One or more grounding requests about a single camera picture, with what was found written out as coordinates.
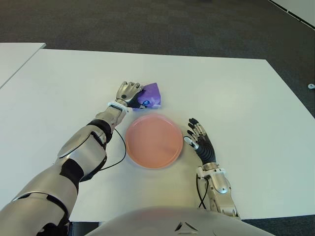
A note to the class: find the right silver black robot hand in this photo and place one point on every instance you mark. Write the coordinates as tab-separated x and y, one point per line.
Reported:
206	150

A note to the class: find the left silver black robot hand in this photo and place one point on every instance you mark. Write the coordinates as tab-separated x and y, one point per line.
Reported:
126	93

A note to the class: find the purple tissue paper pack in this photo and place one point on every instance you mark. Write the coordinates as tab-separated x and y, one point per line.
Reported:
151	97

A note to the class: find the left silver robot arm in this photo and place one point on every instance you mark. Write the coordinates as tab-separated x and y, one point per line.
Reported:
78	152

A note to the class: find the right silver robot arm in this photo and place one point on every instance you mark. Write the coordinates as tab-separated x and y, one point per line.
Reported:
221	189

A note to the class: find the pink round plate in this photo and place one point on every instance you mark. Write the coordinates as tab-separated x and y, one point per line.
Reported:
153	141

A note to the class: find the grey robot torso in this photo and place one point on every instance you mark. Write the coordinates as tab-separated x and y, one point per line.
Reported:
182	221

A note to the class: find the white side table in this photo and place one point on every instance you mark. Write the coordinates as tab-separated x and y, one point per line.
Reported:
17	56

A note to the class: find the white handheld controller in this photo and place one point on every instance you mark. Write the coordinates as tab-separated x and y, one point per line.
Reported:
311	86

